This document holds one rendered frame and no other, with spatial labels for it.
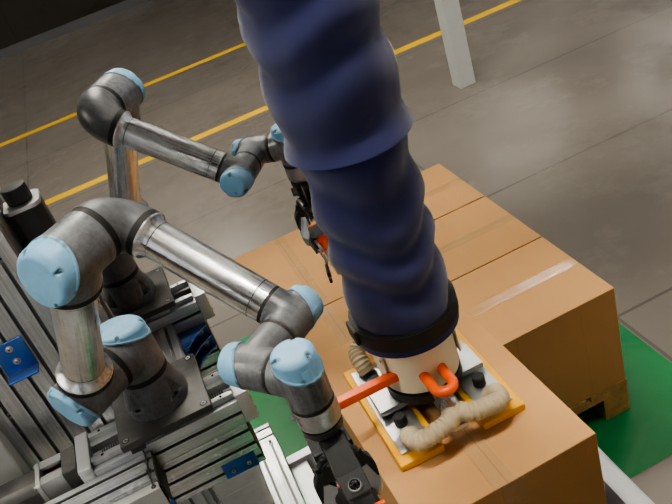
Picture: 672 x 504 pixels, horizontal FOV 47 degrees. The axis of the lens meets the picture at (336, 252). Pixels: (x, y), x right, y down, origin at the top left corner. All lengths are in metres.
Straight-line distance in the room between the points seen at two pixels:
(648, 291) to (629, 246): 0.33
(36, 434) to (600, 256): 2.49
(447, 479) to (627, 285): 2.02
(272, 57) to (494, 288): 1.60
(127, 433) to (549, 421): 0.93
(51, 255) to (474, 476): 0.88
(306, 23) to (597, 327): 1.70
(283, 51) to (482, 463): 0.88
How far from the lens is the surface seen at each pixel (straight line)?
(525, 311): 2.55
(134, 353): 1.78
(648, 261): 3.60
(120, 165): 2.20
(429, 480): 1.61
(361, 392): 1.62
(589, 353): 2.69
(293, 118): 1.29
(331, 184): 1.34
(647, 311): 3.34
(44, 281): 1.41
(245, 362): 1.28
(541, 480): 1.62
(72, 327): 1.53
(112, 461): 1.94
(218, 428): 1.94
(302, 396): 1.23
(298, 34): 1.22
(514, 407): 1.67
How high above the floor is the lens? 2.17
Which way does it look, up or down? 32 degrees down
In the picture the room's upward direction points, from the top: 20 degrees counter-clockwise
